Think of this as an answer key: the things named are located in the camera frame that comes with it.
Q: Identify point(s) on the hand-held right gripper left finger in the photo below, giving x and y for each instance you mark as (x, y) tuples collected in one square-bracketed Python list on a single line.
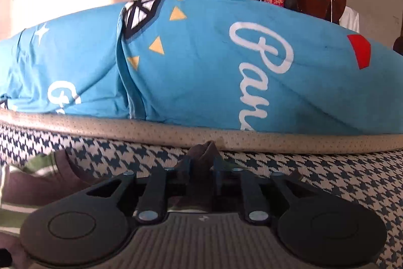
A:
[(184, 174)]

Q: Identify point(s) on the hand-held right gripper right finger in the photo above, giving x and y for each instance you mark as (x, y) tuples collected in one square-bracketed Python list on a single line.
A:
[(222, 176)]

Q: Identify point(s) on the green brown striped shirt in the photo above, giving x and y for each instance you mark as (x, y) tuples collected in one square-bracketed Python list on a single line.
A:
[(31, 187)]

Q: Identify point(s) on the beige dotted mattress edge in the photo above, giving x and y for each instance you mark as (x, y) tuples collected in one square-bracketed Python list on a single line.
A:
[(189, 133)]

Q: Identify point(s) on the houndstooth woven mat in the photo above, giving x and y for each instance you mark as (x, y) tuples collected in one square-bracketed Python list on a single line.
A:
[(330, 174)]

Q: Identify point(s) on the blue printed bedsheet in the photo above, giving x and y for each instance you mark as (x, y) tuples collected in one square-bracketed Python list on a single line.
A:
[(204, 67)]

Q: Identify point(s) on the white hanging cloth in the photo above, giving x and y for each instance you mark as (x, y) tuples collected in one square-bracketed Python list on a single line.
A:
[(349, 20)]

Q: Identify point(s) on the brown round object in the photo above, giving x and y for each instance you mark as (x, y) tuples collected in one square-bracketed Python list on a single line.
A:
[(399, 45)]

